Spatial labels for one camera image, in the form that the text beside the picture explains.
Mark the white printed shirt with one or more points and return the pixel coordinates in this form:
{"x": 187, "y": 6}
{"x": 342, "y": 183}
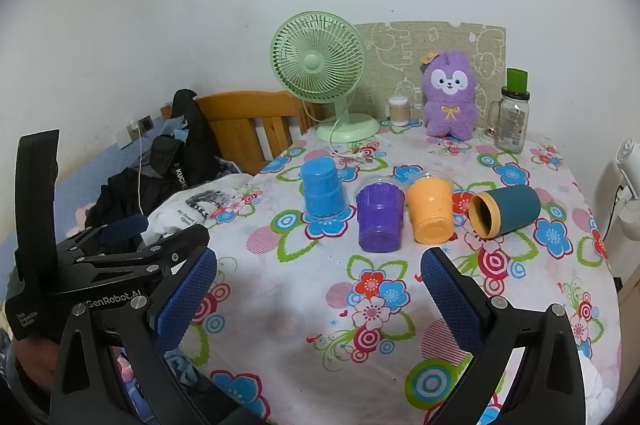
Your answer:
{"x": 220, "y": 191}

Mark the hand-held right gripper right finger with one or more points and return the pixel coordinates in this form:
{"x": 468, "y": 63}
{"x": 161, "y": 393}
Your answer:
{"x": 452, "y": 300}

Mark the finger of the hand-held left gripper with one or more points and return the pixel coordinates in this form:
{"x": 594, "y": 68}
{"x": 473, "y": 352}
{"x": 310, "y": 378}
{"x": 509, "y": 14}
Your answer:
{"x": 181, "y": 240}
{"x": 125, "y": 227}

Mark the orange cup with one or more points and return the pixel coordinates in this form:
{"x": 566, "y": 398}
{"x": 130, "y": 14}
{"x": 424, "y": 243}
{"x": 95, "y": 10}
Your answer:
{"x": 430, "y": 211}

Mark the wall socket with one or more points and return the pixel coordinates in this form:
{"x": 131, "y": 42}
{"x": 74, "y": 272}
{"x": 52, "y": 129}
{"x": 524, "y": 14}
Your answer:
{"x": 146, "y": 123}

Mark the purple plush toy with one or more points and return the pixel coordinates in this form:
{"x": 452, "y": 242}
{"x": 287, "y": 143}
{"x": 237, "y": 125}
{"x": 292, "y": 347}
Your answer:
{"x": 450, "y": 105}

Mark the blue cup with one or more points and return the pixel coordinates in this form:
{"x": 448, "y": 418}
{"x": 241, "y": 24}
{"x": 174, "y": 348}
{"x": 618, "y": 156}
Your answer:
{"x": 322, "y": 190}

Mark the white standing fan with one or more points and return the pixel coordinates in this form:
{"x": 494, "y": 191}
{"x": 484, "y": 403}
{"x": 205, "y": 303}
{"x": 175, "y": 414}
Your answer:
{"x": 627, "y": 155}

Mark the elephant print foam board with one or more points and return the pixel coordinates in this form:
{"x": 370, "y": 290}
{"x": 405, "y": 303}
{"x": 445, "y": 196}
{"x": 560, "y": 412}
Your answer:
{"x": 395, "y": 50}

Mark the cotton swab container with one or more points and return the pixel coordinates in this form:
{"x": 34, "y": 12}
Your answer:
{"x": 399, "y": 112}

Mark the purple cup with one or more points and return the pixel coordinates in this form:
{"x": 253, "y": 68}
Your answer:
{"x": 380, "y": 220}

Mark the black backpack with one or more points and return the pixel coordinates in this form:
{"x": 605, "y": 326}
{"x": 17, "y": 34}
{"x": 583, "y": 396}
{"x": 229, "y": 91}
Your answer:
{"x": 195, "y": 140}

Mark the teal cup with yellow rim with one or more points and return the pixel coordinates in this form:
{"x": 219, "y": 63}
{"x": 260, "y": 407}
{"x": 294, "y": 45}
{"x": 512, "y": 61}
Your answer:
{"x": 517, "y": 207}

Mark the glass jar with green lid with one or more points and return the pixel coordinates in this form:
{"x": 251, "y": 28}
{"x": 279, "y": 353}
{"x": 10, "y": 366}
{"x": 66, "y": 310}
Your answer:
{"x": 512, "y": 125}

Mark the black clothing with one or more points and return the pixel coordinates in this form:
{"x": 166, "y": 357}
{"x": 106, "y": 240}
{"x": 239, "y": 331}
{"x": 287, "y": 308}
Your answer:
{"x": 115, "y": 200}

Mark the green desk fan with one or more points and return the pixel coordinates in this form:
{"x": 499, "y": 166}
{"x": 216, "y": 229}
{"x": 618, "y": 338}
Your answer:
{"x": 310, "y": 62}

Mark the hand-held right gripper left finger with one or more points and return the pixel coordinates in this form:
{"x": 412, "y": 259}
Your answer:
{"x": 184, "y": 302}

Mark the floral tablecloth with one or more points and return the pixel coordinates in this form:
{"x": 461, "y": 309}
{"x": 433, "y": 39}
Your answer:
{"x": 300, "y": 305}

